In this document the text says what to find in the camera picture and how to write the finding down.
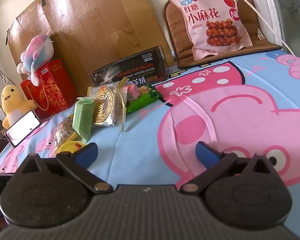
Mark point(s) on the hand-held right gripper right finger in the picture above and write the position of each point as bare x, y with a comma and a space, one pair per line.
206, 154

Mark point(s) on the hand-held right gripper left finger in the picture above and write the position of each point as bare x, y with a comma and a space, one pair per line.
86, 153

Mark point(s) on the dark green snack packet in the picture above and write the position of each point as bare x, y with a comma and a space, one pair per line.
142, 101

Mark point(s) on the yellow snack packet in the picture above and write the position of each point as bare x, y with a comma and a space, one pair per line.
67, 147

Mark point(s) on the clear nut snack packet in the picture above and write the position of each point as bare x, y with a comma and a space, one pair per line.
63, 132

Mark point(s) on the light green snack packet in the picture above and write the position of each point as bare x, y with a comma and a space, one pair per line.
82, 120

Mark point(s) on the cartoon printed bed sheet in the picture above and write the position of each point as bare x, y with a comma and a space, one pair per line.
130, 150

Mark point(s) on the gold round mooncake packet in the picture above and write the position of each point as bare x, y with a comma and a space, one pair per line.
105, 105

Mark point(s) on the smartphone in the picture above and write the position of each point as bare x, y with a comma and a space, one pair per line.
22, 127

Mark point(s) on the small pink candy box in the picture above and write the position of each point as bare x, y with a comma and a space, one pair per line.
132, 91

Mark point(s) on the red gift bag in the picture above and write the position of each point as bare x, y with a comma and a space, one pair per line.
57, 80

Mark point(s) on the yellow plush toy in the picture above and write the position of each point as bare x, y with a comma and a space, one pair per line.
12, 97

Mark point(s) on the black printed box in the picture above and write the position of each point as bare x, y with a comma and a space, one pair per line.
130, 67

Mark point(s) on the pastel plush toy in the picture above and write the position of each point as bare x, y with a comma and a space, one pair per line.
37, 50

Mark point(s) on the brown seat cushion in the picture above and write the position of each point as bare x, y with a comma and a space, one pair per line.
175, 30

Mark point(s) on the wooden headboard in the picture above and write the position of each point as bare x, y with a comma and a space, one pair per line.
102, 17

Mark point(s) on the large pink snack bag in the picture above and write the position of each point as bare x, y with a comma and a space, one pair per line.
215, 10

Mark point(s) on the white window frame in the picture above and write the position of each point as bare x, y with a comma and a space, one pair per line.
270, 5

